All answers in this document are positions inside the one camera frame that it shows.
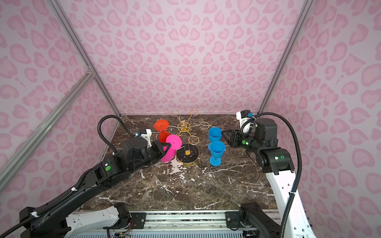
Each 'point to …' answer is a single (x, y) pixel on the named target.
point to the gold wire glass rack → (188, 154)
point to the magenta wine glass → (175, 142)
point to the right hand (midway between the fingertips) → (224, 133)
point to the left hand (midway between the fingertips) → (173, 144)
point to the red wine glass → (162, 125)
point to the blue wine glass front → (217, 150)
